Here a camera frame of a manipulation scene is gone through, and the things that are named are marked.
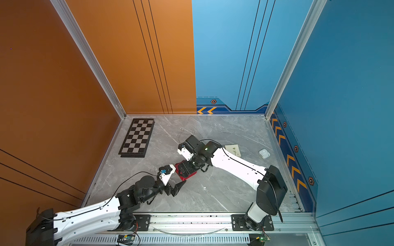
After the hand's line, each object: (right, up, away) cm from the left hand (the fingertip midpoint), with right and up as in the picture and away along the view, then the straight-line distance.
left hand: (180, 172), depth 76 cm
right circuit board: (+39, -28, -6) cm, 49 cm away
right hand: (+3, +1, 0) cm, 3 cm away
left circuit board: (-26, -31, -4) cm, 40 cm away
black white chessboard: (-33, +15, +26) cm, 45 cm away
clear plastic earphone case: (+51, +6, +21) cm, 55 cm away
